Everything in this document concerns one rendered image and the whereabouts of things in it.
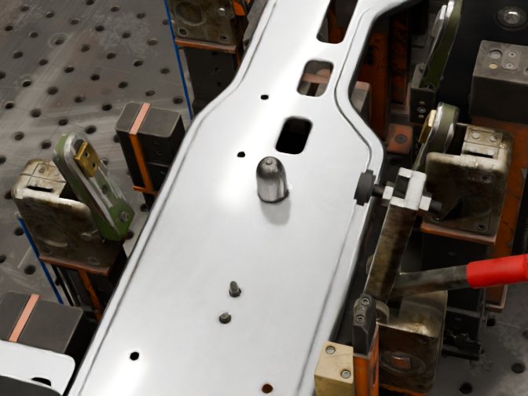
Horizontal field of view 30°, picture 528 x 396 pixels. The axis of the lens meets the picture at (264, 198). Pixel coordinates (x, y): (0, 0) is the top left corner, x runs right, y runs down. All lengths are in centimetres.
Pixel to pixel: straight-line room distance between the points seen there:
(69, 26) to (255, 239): 80
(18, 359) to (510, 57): 54
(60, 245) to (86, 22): 69
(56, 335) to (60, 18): 83
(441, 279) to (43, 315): 40
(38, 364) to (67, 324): 6
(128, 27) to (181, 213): 70
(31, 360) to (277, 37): 47
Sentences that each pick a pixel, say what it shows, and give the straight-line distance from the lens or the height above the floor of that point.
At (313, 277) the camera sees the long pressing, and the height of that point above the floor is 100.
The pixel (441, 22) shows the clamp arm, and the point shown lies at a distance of 105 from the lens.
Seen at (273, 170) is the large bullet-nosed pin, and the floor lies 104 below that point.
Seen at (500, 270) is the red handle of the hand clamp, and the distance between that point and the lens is 80.
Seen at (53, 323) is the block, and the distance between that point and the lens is 100.
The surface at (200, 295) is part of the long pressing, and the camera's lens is 96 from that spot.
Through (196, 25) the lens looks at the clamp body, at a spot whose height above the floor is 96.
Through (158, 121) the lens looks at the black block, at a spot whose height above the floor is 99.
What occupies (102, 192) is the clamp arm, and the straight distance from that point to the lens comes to 100.
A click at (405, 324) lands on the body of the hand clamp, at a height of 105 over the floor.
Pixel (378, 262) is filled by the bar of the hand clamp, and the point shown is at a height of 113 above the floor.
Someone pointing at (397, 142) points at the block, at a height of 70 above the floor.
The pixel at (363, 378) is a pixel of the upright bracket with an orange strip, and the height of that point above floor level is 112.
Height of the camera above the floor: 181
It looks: 53 degrees down
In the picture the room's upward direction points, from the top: 9 degrees counter-clockwise
